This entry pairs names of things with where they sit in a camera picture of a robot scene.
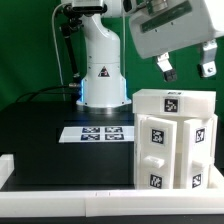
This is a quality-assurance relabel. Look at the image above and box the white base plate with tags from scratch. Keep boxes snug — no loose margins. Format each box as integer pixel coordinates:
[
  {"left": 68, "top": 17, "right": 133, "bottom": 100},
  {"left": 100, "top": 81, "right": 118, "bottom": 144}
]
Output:
[{"left": 59, "top": 126, "right": 134, "bottom": 143}]

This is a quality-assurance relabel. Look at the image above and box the white cabinet body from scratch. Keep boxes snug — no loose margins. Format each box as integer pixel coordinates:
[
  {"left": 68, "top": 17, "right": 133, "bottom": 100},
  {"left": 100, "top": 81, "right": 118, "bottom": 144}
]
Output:
[{"left": 133, "top": 111, "right": 219, "bottom": 190}]

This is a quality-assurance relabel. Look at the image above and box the white cable at robot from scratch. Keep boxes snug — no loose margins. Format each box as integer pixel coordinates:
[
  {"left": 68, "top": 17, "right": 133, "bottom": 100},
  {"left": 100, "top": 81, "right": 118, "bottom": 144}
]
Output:
[{"left": 50, "top": 2, "right": 73, "bottom": 101}]

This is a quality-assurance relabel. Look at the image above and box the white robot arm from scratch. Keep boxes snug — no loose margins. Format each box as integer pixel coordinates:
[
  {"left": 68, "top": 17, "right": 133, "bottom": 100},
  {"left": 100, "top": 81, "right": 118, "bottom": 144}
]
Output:
[{"left": 61, "top": 0, "right": 224, "bottom": 109}]

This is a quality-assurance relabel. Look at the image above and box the black cable on table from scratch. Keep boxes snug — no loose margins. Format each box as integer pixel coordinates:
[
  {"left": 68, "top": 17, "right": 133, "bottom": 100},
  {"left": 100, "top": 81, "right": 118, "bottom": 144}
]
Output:
[{"left": 14, "top": 84, "right": 81, "bottom": 103}]

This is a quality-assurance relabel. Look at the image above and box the small white cabinet top block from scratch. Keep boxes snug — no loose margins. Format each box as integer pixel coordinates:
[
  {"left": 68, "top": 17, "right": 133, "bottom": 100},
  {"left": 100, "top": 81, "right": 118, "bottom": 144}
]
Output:
[{"left": 133, "top": 89, "right": 216, "bottom": 118}]

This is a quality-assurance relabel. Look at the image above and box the white cabinet door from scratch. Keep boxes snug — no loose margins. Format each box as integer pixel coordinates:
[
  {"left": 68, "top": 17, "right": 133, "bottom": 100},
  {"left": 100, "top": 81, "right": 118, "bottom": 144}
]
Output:
[
  {"left": 180, "top": 118, "right": 213, "bottom": 190},
  {"left": 134, "top": 115, "right": 177, "bottom": 189}
]

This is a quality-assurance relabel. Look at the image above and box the white U-shaped boundary frame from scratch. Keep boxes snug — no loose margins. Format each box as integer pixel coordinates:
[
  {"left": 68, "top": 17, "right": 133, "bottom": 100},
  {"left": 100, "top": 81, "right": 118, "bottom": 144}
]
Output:
[{"left": 0, "top": 154, "right": 224, "bottom": 218}]

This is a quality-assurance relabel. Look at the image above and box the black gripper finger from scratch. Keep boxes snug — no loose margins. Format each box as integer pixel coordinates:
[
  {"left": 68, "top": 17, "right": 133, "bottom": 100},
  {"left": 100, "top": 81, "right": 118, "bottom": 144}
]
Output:
[
  {"left": 155, "top": 52, "right": 177, "bottom": 82},
  {"left": 199, "top": 39, "right": 218, "bottom": 78}
]

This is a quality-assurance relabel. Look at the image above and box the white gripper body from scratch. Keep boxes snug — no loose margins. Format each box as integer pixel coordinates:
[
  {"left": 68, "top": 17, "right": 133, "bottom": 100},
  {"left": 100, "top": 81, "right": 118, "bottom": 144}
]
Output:
[{"left": 129, "top": 0, "right": 224, "bottom": 59}]

